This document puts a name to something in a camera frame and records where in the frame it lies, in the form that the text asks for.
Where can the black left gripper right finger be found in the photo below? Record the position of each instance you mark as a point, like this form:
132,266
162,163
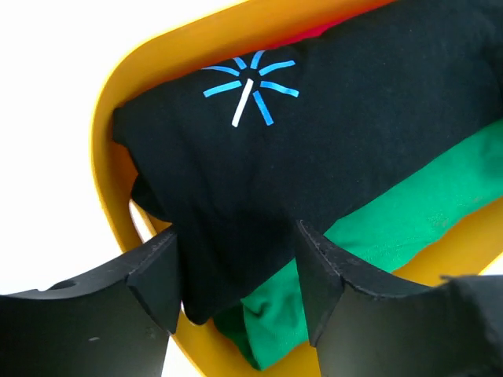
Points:
363,321

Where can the green rolled t-shirt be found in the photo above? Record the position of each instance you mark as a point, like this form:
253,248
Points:
387,233

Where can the black t-shirt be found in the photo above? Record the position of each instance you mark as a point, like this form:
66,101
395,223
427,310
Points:
233,154

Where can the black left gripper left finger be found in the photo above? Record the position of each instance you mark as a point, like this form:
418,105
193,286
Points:
114,320

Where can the red rolled t-shirt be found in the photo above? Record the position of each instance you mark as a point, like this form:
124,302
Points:
311,33

